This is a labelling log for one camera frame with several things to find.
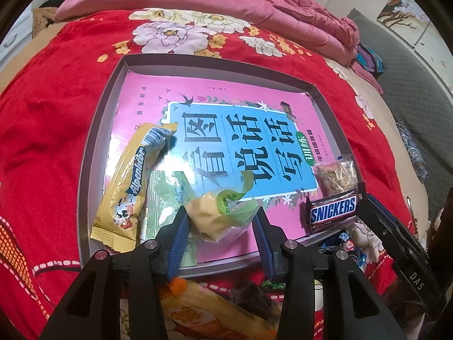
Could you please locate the light green snack packet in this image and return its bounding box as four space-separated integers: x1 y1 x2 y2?
140 169 199 268

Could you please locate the yellow green pastry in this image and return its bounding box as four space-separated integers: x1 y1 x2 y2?
174 171 260 243

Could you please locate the red floral blanket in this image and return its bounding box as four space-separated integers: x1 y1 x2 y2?
1 8 412 339

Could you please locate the grey padded headboard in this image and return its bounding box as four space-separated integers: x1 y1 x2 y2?
346 8 453 171

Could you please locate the purple teal clothing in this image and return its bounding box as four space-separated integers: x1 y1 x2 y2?
356 42 385 79

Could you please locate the grey shallow box tray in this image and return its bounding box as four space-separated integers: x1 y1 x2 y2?
78 54 352 264

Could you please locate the white drawer chest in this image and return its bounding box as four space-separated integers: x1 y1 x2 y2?
0 4 32 70

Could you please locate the orange yellow snack bag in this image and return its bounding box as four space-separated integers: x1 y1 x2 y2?
159 278 276 339

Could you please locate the flower wall painting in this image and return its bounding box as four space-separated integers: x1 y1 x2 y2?
376 0 430 47

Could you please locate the black green chips bag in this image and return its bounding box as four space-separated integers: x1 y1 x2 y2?
228 282 281 326

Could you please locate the blue Oreo cookie pack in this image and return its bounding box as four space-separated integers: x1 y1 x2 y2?
318 230 367 271

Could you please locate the Snickers bar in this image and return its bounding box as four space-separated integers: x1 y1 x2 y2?
304 187 362 233

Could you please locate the pink blue Chinese book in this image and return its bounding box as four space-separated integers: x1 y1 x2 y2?
105 71 337 265

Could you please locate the pink quilt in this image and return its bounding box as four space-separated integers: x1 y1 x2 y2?
55 0 383 92

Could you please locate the yellow Alpenliebe candy bag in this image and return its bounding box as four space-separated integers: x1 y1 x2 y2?
91 123 177 253

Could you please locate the clear bag brown snack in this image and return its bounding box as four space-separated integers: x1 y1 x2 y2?
313 155 358 197

